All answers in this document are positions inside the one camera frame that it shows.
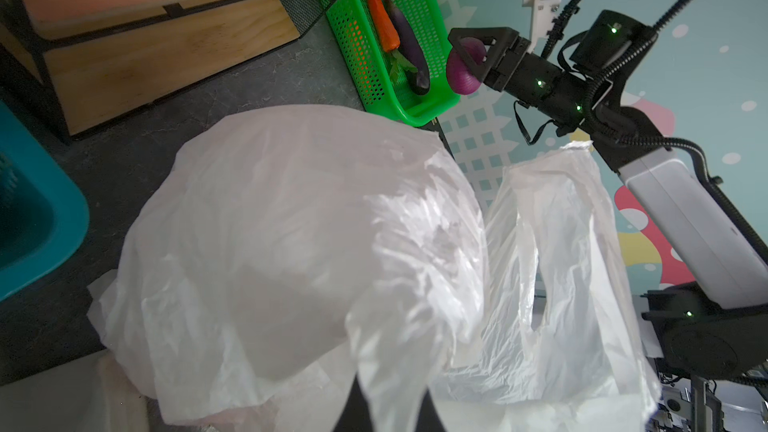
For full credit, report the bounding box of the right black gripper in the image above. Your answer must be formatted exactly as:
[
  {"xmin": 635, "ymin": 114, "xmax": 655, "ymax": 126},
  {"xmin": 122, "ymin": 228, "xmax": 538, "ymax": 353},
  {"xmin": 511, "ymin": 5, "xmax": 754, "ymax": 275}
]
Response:
[{"xmin": 448, "ymin": 27, "xmax": 576, "ymax": 117}]

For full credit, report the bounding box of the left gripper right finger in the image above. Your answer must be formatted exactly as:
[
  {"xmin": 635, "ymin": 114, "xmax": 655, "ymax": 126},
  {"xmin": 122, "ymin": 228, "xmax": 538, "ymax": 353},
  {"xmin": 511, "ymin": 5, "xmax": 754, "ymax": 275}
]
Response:
[{"xmin": 416, "ymin": 391, "xmax": 445, "ymax": 432}]

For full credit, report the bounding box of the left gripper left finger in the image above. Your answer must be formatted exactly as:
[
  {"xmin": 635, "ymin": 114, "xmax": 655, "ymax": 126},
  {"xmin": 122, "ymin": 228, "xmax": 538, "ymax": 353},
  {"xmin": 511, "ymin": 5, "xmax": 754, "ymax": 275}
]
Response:
[{"xmin": 333, "ymin": 376, "xmax": 374, "ymax": 432}]

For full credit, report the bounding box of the white plastic grocery bag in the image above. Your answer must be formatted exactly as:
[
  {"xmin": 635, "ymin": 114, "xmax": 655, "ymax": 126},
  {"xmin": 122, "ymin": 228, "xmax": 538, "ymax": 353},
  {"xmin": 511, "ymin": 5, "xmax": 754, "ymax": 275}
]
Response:
[{"xmin": 88, "ymin": 105, "xmax": 661, "ymax": 431}]

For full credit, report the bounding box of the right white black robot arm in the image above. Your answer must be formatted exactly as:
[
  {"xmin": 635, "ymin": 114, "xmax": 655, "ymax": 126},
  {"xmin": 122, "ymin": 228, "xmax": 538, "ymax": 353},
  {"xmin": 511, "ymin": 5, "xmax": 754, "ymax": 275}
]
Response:
[{"xmin": 447, "ymin": 0, "xmax": 767, "ymax": 388}]

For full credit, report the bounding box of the dark eggplant toy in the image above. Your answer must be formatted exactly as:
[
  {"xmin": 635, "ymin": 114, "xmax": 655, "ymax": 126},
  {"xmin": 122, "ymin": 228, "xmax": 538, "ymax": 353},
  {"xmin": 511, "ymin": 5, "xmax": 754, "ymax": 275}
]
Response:
[{"xmin": 385, "ymin": 0, "xmax": 431, "ymax": 96}]

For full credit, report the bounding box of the orange carrot toy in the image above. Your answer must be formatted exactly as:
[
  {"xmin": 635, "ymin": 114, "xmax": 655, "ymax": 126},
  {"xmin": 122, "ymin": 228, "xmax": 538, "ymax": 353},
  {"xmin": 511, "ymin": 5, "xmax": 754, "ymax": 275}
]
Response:
[{"xmin": 366, "ymin": 0, "xmax": 400, "ymax": 53}]

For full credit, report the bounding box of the green plastic vegetable basket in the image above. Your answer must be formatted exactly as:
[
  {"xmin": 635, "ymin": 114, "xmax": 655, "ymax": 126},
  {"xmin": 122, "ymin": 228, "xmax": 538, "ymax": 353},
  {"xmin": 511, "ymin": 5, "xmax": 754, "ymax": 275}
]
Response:
[{"xmin": 320, "ymin": 0, "xmax": 459, "ymax": 127}]

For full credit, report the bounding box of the teal plastic fruit basket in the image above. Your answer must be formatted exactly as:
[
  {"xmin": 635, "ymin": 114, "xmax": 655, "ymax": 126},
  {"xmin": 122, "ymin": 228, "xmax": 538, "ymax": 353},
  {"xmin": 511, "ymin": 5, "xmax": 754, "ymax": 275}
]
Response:
[{"xmin": 1, "ymin": 104, "xmax": 90, "ymax": 300}]

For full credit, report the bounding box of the black wire wooden shelf rack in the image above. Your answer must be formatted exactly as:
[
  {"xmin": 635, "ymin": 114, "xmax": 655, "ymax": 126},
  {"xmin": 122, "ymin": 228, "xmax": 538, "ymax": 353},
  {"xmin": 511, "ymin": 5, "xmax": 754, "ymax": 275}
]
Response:
[{"xmin": 1, "ymin": 0, "xmax": 323, "ymax": 140}]

